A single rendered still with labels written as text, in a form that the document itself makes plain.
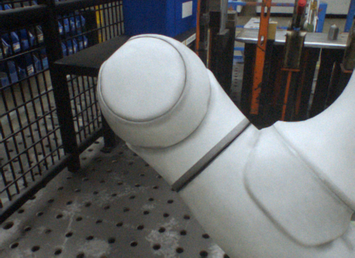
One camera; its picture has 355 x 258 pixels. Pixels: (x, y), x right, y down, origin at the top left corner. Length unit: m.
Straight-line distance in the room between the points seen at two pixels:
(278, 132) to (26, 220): 0.68
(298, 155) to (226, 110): 0.07
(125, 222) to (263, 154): 0.56
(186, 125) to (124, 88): 0.06
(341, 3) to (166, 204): 8.76
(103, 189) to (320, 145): 0.69
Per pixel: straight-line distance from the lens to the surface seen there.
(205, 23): 1.14
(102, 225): 0.80
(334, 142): 0.30
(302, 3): 1.01
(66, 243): 0.78
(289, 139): 0.29
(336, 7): 9.34
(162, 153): 0.28
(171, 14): 1.04
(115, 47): 0.94
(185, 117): 0.25
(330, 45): 1.20
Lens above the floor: 1.24
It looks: 26 degrees down
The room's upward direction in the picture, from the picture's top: straight up
